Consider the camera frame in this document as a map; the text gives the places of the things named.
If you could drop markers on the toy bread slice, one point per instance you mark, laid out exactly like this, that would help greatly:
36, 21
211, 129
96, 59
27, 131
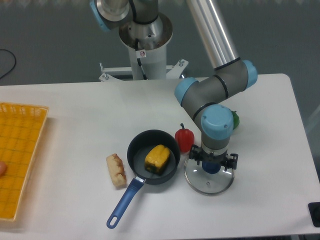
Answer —
116, 170

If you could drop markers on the green bell pepper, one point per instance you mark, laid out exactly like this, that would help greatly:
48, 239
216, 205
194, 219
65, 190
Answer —
236, 119

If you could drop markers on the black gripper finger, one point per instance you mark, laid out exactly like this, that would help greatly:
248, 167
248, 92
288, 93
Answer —
195, 153
230, 161

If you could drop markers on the yellow woven basket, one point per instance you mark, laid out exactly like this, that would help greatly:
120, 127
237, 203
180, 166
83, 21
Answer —
21, 127

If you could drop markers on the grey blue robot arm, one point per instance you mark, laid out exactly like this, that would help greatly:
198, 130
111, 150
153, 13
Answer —
200, 99

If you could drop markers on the glass pot lid blue knob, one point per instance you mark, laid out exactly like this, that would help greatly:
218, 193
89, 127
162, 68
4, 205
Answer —
208, 179

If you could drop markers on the yellow bell pepper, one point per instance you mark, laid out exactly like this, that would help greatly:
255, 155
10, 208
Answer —
156, 160

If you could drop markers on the dark pot with blue handle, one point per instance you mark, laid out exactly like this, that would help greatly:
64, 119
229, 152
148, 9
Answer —
137, 151

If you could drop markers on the red bell pepper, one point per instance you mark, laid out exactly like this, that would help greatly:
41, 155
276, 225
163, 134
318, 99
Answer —
185, 139

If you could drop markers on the black device at table edge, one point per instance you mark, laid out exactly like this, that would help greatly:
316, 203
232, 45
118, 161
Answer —
314, 210

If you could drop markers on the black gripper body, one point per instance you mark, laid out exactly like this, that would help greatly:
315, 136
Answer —
213, 158

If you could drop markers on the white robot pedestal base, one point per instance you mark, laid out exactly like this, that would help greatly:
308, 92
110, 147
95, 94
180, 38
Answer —
147, 50

